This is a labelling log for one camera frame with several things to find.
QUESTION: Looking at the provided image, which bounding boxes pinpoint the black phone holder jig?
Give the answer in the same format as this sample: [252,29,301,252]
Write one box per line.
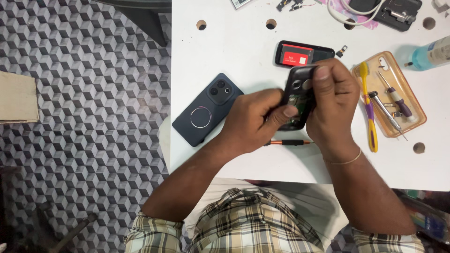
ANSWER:
[348,0,423,32]

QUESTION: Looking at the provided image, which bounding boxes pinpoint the person's left hand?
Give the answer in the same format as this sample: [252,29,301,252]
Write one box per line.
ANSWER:
[217,88,299,156]

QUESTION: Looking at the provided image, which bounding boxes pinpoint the small black feature phone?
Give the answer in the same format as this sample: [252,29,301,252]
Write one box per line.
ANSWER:
[278,65,319,131]

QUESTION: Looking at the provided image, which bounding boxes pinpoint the dark blue smartphone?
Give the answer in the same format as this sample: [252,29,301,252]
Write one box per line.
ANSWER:
[172,73,244,147]

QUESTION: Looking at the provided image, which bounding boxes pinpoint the small white framed device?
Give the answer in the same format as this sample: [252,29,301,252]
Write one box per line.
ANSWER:
[230,0,254,10]

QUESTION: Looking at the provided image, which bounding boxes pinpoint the orange black screwdriver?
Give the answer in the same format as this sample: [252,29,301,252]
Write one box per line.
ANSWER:
[264,139,314,147]

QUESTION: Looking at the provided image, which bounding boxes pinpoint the dark chair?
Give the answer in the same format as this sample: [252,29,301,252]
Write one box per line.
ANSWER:
[92,0,172,47]

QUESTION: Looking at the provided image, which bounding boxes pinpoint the thin gold bracelet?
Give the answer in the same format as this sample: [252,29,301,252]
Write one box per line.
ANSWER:
[323,149,363,166]

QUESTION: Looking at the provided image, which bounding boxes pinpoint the purple white screwdriver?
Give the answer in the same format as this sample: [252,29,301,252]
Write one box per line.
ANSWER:
[378,71,413,119]

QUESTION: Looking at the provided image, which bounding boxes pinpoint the white cable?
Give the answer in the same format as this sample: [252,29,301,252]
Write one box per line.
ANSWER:
[327,0,387,26]

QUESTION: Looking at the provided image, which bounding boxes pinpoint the small electronic parts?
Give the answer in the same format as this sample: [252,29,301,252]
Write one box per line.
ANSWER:
[276,0,317,12]

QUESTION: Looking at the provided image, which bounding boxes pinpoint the person's right hand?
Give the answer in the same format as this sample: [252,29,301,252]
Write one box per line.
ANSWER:
[305,58,361,163]

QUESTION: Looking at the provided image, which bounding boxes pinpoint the cardboard box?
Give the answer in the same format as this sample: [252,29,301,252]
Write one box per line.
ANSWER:
[0,71,40,124]

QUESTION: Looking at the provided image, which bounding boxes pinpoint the blue liquid bottle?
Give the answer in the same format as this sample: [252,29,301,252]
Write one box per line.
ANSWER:
[404,35,450,72]

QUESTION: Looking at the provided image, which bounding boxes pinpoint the yellow purple toothbrush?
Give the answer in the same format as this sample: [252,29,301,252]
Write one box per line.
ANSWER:
[359,61,378,153]

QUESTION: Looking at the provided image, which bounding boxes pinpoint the silver precision screwdriver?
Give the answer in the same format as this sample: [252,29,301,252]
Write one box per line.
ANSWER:
[368,91,408,142]

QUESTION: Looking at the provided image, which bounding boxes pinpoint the black cover with red battery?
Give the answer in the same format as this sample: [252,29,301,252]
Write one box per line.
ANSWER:
[274,40,335,68]

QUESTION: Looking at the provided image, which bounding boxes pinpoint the plastic bag with items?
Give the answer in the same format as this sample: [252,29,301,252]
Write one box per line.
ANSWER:
[399,190,450,246]

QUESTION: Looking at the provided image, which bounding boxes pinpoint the person's plaid shirt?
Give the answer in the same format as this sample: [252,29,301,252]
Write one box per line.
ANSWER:
[124,187,425,253]

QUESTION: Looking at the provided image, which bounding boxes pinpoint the transparent orange phone case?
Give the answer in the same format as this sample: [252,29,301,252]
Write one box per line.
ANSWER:
[352,51,428,138]

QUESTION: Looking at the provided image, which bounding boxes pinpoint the pink patterned cloth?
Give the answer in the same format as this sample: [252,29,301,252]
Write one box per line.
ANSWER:
[325,0,379,30]

